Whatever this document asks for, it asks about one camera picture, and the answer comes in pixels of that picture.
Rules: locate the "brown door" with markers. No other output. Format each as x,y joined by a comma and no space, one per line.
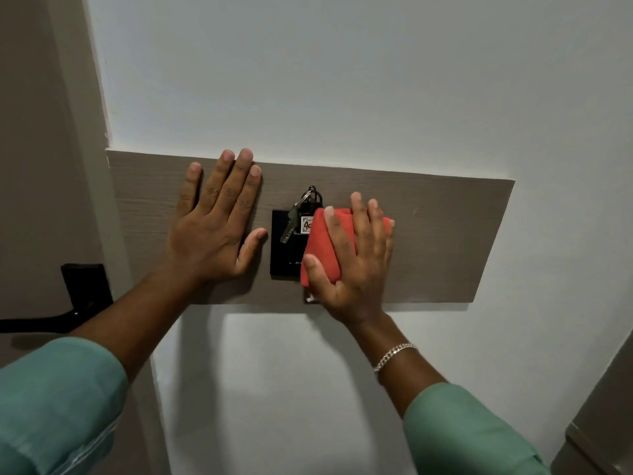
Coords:
29,168

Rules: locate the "black wall key card holder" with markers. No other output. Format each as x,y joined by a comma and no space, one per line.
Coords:
282,262

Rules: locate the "person's left thumb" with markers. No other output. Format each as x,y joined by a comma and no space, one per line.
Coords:
252,249

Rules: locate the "person's right hand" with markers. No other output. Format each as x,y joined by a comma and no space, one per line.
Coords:
363,281

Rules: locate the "black key tag white label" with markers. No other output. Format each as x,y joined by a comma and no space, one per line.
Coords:
306,223

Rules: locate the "grey door frame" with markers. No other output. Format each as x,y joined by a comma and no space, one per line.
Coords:
89,118

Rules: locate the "person's right middle finger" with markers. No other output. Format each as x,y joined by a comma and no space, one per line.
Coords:
361,222

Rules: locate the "person's right thumb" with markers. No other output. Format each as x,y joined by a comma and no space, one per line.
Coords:
320,276

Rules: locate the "person's left hand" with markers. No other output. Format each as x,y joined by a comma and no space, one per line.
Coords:
210,232

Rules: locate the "red cleaning cloth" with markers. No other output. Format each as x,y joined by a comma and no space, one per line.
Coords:
320,242

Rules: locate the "grey-brown wooden wall panel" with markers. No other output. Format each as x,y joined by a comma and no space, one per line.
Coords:
445,237

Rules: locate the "green sleeve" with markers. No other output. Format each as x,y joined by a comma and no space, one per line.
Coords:
465,435
54,410

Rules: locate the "person's left forearm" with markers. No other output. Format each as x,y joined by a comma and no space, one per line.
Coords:
143,316

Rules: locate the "person's right forearm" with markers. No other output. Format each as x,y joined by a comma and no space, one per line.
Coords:
395,361

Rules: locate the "silver key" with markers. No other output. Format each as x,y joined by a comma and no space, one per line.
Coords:
288,227

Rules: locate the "person's right little finger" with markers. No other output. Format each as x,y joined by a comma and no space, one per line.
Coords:
388,242

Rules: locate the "person's left little finger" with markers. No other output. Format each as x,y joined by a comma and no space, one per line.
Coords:
190,187

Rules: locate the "green right sleeve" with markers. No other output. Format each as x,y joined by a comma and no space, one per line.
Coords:
465,435

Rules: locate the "person's left middle finger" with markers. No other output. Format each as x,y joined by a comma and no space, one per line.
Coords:
232,182

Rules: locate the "green left sleeve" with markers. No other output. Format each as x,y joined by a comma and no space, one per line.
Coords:
54,410

